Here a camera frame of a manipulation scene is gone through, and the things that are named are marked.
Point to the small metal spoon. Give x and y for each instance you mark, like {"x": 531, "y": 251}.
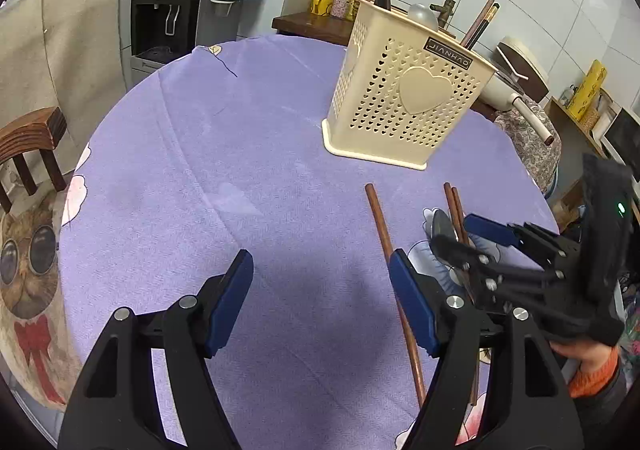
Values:
{"x": 423, "y": 15}

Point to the cream perforated utensil holder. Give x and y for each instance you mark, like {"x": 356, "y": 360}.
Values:
{"x": 410, "y": 99}

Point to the purple floral tablecloth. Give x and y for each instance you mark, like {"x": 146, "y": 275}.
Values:
{"x": 225, "y": 154}

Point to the large metal spoon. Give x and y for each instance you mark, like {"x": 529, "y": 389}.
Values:
{"x": 440, "y": 227}

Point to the brown and white rice cooker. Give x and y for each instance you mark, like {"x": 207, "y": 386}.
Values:
{"x": 530, "y": 62}

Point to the wooden chair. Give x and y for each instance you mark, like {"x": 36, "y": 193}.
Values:
{"x": 30, "y": 129}

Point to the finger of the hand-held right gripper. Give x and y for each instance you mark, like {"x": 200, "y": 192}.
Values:
{"x": 460, "y": 255}
{"x": 487, "y": 230}

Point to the bronze faucet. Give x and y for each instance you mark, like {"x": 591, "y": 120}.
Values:
{"x": 442, "y": 9}

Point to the yellow cup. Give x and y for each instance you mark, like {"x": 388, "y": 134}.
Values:
{"x": 322, "y": 2}

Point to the person's right forearm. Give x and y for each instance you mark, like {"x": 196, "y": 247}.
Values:
{"x": 597, "y": 380}

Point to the floral patterned cloth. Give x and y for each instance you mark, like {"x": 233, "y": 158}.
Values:
{"x": 535, "y": 144}

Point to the wooden counter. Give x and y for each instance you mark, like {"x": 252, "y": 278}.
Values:
{"x": 310, "y": 27}

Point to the yellow roll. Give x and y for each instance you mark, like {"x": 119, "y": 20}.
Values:
{"x": 587, "y": 89}

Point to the speckled pump bottle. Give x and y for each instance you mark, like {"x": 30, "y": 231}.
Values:
{"x": 341, "y": 4}

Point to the beige cloth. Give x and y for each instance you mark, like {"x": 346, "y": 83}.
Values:
{"x": 65, "y": 44}

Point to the dark chopstick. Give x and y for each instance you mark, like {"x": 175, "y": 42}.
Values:
{"x": 489, "y": 27}

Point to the person's right hand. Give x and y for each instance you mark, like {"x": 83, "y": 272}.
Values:
{"x": 585, "y": 355}

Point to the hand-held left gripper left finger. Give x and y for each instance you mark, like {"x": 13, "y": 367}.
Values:
{"x": 232, "y": 300}

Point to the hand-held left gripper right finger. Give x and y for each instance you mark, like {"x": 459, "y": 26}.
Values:
{"x": 412, "y": 300}

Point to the wooden shelf unit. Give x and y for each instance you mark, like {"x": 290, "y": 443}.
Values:
{"x": 572, "y": 134}

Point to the white microwave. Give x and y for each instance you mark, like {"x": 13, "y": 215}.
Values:
{"x": 622, "y": 139}

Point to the cat printed cloth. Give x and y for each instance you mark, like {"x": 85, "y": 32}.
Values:
{"x": 30, "y": 290}

